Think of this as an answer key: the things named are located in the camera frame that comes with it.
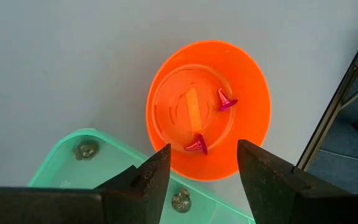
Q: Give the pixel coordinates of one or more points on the dark translucent plastic skull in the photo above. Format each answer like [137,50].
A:
[181,200]
[85,150]

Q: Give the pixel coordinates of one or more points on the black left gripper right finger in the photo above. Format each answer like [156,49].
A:
[306,205]

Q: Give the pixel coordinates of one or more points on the black table frame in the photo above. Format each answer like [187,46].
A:
[337,102]

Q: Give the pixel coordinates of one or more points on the purple plastic witch hat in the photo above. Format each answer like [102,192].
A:
[225,101]
[197,146]

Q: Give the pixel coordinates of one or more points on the orange plastic bowl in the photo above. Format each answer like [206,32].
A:
[247,93]

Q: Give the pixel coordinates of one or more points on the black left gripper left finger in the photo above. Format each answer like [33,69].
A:
[57,205]

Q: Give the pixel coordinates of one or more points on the teal plastic tray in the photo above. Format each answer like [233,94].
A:
[73,174]

